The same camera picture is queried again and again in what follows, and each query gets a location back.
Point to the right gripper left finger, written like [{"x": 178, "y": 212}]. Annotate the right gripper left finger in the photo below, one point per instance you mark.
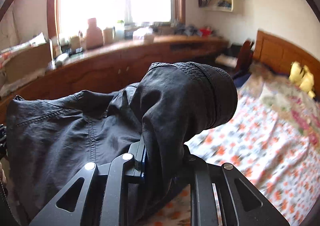
[{"x": 97, "y": 194}]

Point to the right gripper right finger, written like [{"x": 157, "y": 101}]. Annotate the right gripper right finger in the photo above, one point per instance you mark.
[{"x": 222, "y": 194}]

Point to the black jacket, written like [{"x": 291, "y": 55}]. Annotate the black jacket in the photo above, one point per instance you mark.
[{"x": 49, "y": 141}]

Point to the person's left hand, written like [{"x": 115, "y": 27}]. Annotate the person's left hand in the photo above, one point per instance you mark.
[{"x": 2, "y": 175}]

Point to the orange floral bed sheet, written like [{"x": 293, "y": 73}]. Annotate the orange floral bed sheet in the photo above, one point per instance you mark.
[{"x": 268, "y": 151}]

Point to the wooden desk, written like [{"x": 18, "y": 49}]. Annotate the wooden desk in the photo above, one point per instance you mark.
[{"x": 113, "y": 67}]

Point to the pink floral quilt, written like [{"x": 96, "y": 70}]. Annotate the pink floral quilt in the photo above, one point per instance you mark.
[{"x": 292, "y": 104}]

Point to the pink bottle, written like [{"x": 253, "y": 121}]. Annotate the pink bottle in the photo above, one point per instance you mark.
[{"x": 94, "y": 35}]

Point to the wooden chair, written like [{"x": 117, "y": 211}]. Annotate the wooden chair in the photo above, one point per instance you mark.
[{"x": 245, "y": 56}]

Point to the yellow plush toy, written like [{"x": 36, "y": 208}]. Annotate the yellow plush toy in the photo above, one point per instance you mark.
[{"x": 302, "y": 78}]

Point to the wooden headboard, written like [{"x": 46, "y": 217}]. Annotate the wooden headboard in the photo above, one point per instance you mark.
[{"x": 279, "y": 53}]

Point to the cardboard box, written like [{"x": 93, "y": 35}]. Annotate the cardboard box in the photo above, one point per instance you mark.
[{"x": 25, "y": 58}]

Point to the red basket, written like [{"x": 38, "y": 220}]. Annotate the red basket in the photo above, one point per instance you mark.
[{"x": 205, "y": 32}]

